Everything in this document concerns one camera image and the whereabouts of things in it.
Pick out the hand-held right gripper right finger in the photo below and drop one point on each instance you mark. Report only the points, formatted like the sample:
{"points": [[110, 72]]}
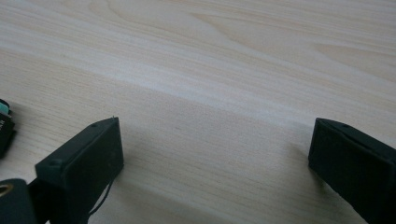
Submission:
{"points": [[355, 161]]}

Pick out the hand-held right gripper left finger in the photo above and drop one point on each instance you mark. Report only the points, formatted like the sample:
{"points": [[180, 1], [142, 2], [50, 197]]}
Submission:
{"points": [[81, 168]]}

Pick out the small black and teal device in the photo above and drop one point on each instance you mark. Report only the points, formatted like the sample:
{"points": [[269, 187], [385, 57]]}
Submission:
{"points": [[5, 130]]}

